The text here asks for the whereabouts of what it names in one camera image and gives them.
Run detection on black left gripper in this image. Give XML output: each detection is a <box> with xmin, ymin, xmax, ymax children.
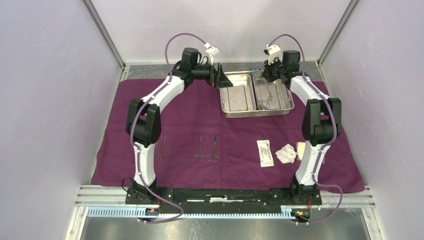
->
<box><xmin>191</xmin><ymin>59</ymin><xmax>233</xmax><ymax>89</ymax></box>

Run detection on steel two-compartment tray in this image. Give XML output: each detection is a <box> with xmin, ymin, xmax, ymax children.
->
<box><xmin>219</xmin><ymin>70</ymin><xmax>295</xmax><ymax>118</ymax></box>

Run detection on steel surgical scissors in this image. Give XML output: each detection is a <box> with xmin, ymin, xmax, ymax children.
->
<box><xmin>207</xmin><ymin>136</ymin><xmax>219</xmax><ymax>163</ymax></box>

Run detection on white gauze pad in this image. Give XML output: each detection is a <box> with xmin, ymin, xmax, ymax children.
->
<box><xmin>296</xmin><ymin>142</ymin><xmax>306</xmax><ymax>161</ymax></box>

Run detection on steel forceps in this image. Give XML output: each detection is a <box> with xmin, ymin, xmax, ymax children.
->
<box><xmin>153</xmin><ymin>141</ymin><xmax>160</xmax><ymax>157</ymax></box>
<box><xmin>160</xmin><ymin>135</ymin><xmax>166</xmax><ymax>161</ymax></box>

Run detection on green suture packet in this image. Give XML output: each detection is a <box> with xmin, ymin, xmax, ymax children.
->
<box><xmin>256</xmin><ymin>140</ymin><xmax>274</xmax><ymax>168</ymax></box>

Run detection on steel needle holder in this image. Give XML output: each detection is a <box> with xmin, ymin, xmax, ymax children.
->
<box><xmin>191</xmin><ymin>136</ymin><xmax>205</xmax><ymax>162</ymax></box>

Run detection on white gauze packet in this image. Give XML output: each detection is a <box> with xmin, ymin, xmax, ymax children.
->
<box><xmin>275</xmin><ymin>144</ymin><xmax>297</xmax><ymax>164</ymax></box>

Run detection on steel hemostat clamp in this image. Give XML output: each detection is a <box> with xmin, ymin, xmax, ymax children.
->
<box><xmin>263</xmin><ymin>87</ymin><xmax>278</xmax><ymax>110</ymax></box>

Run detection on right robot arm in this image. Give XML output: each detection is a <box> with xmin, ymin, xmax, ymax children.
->
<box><xmin>262</xmin><ymin>45</ymin><xmax>342</xmax><ymax>204</ymax></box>

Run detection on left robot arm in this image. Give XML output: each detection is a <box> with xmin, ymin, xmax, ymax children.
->
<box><xmin>125</xmin><ymin>46</ymin><xmax>233</xmax><ymax>204</ymax></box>

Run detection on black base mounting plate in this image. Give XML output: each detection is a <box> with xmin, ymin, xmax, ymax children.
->
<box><xmin>125</xmin><ymin>186</ymin><xmax>323</xmax><ymax>215</ymax></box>

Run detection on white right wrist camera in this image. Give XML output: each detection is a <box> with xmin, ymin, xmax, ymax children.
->
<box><xmin>264</xmin><ymin>44</ymin><xmax>281</xmax><ymax>65</ymax></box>

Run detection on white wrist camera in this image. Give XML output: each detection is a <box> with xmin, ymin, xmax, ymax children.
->
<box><xmin>264</xmin><ymin>44</ymin><xmax>281</xmax><ymax>65</ymax></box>
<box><xmin>204</xmin><ymin>42</ymin><xmax>220</xmax><ymax>65</ymax></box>

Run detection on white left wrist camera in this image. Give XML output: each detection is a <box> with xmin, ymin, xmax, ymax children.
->
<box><xmin>204</xmin><ymin>42</ymin><xmax>220</xmax><ymax>65</ymax></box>

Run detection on aluminium frame rail left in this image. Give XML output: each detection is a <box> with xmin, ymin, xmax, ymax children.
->
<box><xmin>82</xmin><ymin>0</ymin><xmax>126</xmax><ymax>178</ymax></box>

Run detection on aluminium frame rail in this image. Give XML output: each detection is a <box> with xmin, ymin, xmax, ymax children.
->
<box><xmin>65</xmin><ymin>185</ymin><xmax>385</xmax><ymax>240</ymax></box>
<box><xmin>82</xmin><ymin>0</ymin><xmax>126</xmax><ymax>178</ymax></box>

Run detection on aluminium frame post right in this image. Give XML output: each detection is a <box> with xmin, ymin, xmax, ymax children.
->
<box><xmin>316</xmin><ymin>0</ymin><xmax>361</xmax><ymax>69</ymax></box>

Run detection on aluminium front frame rail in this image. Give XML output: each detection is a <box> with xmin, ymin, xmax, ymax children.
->
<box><xmin>65</xmin><ymin>185</ymin><xmax>385</xmax><ymax>240</ymax></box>

